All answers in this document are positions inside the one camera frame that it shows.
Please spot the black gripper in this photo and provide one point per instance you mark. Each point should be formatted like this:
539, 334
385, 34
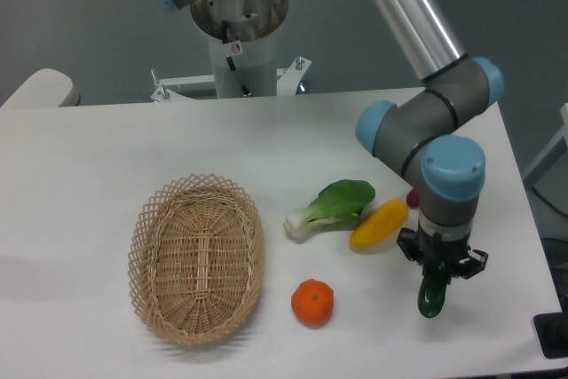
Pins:
429, 250

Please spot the dark green cucumber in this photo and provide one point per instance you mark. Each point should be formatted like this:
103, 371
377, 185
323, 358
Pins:
432, 292

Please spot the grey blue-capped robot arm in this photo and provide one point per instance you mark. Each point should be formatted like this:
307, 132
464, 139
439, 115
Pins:
417, 140

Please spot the purple sweet potato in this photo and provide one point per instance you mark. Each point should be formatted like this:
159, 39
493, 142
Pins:
413, 199

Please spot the yellow mango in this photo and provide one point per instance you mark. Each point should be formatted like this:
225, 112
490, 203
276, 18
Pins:
387, 219

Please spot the green bok choy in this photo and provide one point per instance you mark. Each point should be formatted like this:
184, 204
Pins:
339, 205

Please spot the black device at table edge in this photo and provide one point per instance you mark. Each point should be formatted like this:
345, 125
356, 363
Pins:
551, 329

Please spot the orange tangerine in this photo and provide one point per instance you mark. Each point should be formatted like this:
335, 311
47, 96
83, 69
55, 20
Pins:
313, 302

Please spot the oval wicker basket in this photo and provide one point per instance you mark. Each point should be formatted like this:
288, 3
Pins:
196, 261

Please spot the white chair armrest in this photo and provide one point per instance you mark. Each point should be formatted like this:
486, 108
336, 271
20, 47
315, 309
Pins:
46, 88

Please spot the white pedestal base frame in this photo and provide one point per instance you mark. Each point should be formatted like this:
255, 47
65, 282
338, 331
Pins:
289, 82

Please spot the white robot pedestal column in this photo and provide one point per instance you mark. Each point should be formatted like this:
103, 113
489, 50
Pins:
246, 55

